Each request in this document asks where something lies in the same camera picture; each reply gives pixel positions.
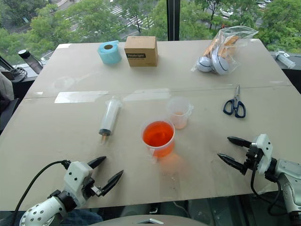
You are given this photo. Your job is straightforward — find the white ball with dark stripe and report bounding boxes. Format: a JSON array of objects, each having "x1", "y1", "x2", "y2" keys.
[{"x1": 198, "y1": 56, "x2": 214, "y2": 72}]

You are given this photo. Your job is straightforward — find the blue handled scissors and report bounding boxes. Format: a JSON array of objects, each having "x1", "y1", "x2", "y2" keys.
[{"x1": 222, "y1": 83, "x2": 246, "y2": 119}]

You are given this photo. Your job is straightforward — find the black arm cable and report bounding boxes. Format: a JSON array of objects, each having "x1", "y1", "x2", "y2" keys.
[
  {"x1": 13, "y1": 160, "x2": 71, "y2": 218},
  {"x1": 250, "y1": 169, "x2": 290, "y2": 216}
]

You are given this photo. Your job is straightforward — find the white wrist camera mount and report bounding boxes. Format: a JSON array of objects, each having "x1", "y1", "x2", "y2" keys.
[
  {"x1": 63, "y1": 161, "x2": 94, "y2": 208},
  {"x1": 251, "y1": 134, "x2": 275, "y2": 175}
]

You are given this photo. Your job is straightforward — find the grey rounded robot body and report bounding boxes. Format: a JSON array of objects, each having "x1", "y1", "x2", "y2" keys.
[{"x1": 88, "y1": 213, "x2": 213, "y2": 226}]

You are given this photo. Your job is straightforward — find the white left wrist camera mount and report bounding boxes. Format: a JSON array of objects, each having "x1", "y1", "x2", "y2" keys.
[{"x1": 63, "y1": 161, "x2": 94, "y2": 208}]

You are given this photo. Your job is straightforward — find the grey cloth bundle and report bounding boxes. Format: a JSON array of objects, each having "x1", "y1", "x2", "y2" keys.
[{"x1": 0, "y1": 70, "x2": 15, "y2": 102}]

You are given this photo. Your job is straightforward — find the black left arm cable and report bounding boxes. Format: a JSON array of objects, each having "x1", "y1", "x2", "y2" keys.
[{"x1": 13, "y1": 160, "x2": 71, "y2": 218}]

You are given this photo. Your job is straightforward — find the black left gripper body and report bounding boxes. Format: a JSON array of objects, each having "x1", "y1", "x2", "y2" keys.
[{"x1": 80, "y1": 177, "x2": 106, "y2": 200}]

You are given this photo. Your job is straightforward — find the brown cardboard box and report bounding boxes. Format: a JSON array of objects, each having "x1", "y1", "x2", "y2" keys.
[{"x1": 124, "y1": 35, "x2": 159, "y2": 67}]

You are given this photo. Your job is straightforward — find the clear plastic zip bag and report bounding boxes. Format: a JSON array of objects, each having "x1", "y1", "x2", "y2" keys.
[{"x1": 190, "y1": 25, "x2": 260, "y2": 76}]

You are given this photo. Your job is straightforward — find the tangled black cables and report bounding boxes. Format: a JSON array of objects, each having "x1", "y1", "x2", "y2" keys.
[{"x1": 8, "y1": 66, "x2": 28, "y2": 82}]

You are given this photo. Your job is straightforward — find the blue paper roll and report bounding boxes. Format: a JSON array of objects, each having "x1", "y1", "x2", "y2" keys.
[{"x1": 97, "y1": 40, "x2": 123, "y2": 65}]

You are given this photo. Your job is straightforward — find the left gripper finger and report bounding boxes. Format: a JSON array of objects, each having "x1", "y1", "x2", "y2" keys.
[
  {"x1": 87, "y1": 156, "x2": 107, "y2": 170},
  {"x1": 101, "y1": 169, "x2": 124, "y2": 197}
]

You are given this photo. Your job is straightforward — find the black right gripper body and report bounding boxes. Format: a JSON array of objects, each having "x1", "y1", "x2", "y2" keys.
[{"x1": 244, "y1": 143, "x2": 263, "y2": 174}]

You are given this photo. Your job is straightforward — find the dark water bottle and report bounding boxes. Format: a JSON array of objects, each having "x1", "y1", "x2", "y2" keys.
[{"x1": 18, "y1": 49, "x2": 44, "y2": 74}]

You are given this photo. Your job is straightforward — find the small plastic beaker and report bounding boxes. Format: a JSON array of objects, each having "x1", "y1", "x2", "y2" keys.
[{"x1": 165, "y1": 97, "x2": 194, "y2": 130}]

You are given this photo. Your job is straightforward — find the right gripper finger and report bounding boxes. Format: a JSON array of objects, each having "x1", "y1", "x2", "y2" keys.
[
  {"x1": 217, "y1": 153, "x2": 248, "y2": 176},
  {"x1": 227, "y1": 136, "x2": 253, "y2": 149}
]

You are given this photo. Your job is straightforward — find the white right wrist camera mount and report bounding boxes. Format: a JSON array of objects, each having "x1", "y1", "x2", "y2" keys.
[{"x1": 251, "y1": 134, "x2": 275, "y2": 175}]

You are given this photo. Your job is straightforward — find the beaker with orange liquid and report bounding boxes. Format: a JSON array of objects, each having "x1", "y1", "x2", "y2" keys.
[{"x1": 140, "y1": 120, "x2": 176, "y2": 163}]

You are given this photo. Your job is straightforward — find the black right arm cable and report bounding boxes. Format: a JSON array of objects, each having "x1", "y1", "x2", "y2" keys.
[{"x1": 250, "y1": 169, "x2": 290, "y2": 216}]

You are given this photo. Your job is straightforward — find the large clear plastic syringe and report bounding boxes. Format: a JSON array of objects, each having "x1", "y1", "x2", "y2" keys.
[{"x1": 98, "y1": 96, "x2": 124, "y2": 145}]

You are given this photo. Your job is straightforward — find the black window frame post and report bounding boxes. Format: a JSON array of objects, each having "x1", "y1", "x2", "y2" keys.
[{"x1": 166, "y1": 0, "x2": 181, "y2": 41}]

